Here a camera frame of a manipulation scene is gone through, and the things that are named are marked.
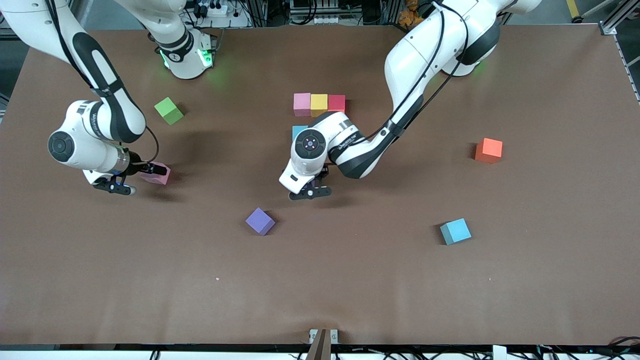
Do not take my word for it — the aluminium frame profile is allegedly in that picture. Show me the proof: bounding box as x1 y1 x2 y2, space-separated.
0 20 31 41
598 0 640 37

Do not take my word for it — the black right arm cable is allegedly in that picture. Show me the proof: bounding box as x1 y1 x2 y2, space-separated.
144 126 161 165

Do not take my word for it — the bag of orange items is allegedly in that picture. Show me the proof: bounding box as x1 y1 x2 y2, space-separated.
398 0 427 28

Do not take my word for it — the metal clamp bracket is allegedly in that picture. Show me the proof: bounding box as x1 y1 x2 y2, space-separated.
308 328 339 360

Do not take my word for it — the black cable bundle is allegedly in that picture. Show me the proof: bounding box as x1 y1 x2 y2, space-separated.
535 336 640 360

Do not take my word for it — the green foam cube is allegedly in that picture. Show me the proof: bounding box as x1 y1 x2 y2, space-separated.
154 97 185 126

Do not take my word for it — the orange foam cube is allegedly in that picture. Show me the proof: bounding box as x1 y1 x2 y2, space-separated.
474 138 503 164

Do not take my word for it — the pink foam cube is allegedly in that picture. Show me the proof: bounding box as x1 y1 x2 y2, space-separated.
293 92 312 117
140 162 172 186

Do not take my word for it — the white power strip with plugs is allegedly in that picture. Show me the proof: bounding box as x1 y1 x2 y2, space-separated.
191 0 236 20

